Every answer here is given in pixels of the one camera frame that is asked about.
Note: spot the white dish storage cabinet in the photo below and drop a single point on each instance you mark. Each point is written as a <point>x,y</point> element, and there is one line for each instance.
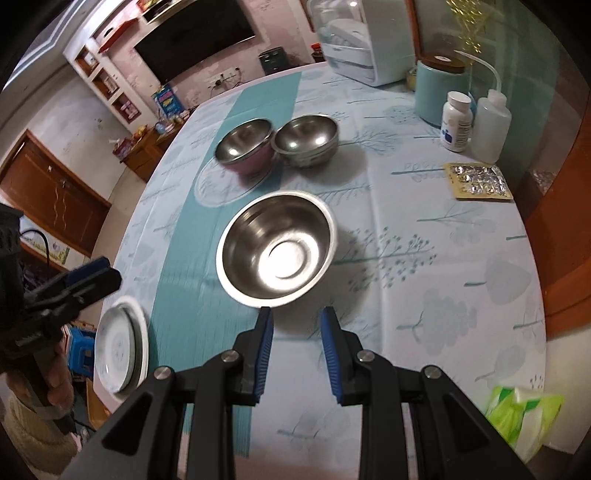
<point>392,60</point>

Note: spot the teal canister with wooden lid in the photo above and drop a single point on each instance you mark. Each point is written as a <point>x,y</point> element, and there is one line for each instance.
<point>434,101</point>

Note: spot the blue printed package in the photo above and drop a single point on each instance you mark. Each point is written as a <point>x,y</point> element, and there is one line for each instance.
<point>168,101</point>

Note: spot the brown wooden door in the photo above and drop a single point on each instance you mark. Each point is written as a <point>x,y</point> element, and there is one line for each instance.
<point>55,198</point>

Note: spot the yellow fruit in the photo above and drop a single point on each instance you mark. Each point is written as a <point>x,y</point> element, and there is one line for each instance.
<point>141,132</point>

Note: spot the pink steel bowl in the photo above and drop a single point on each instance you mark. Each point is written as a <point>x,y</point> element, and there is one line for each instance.
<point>244,138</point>

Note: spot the person's left forearm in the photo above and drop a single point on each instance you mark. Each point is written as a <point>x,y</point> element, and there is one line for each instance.
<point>32,429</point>

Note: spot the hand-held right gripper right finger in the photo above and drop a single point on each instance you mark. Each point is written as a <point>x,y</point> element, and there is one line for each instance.
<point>330,355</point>

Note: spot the large steel bowl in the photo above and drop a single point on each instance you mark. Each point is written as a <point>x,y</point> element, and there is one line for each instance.
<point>277,249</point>

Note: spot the black wall television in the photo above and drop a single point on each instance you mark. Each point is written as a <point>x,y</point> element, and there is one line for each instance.
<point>194,41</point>

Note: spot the green wet wipes packet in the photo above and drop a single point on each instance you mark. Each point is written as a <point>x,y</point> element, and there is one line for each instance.
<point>517,410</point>

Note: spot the teal table runner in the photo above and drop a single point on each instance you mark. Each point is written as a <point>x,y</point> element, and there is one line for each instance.
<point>194,277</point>

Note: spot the small steel bowl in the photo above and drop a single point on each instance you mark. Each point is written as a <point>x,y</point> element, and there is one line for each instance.
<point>304,134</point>

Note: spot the foil blister pack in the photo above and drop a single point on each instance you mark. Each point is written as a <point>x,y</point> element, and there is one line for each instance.
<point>478,182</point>

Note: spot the white pill bottle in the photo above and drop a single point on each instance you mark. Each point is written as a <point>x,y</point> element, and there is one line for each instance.
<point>457,129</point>

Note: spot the blue plastic crate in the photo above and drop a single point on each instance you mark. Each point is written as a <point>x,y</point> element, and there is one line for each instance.
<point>83,353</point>

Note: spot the translucent squeeze bottle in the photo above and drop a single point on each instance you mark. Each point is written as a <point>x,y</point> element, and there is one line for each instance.
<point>491,129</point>

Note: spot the dark green air fryer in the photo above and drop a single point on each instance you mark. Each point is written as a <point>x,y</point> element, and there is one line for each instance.
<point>272,62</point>

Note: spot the wooden television cabinet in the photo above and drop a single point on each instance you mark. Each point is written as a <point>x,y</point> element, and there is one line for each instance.
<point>147,152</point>

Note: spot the large white plate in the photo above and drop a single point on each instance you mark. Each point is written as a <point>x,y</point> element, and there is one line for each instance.
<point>144,346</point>

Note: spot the white wall socket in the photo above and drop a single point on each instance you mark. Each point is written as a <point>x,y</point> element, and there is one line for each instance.
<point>224,78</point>

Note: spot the pink tissue box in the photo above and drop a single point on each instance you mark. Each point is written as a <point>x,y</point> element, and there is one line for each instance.
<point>123,150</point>

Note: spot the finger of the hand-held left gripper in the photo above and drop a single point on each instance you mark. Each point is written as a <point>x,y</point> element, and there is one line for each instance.
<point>87,270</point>
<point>104,284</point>

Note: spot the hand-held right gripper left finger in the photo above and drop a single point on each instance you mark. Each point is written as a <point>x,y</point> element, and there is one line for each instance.
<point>265,350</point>

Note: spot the red wall shelf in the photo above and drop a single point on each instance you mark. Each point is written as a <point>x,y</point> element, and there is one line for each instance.
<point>115,37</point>

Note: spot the white wall shelf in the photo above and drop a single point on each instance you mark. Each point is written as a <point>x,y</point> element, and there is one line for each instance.
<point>161,14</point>

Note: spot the wooden sliding door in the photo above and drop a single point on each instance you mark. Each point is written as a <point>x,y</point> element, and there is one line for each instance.
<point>568,258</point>

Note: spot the yellow glass jar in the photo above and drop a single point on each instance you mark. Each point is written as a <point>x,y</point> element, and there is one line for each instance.
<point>412,81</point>

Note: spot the wall poster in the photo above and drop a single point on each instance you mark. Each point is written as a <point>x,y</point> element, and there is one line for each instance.
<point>55,251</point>

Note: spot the person's left hand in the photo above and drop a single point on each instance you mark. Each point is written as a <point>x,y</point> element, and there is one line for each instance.
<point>60,378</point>

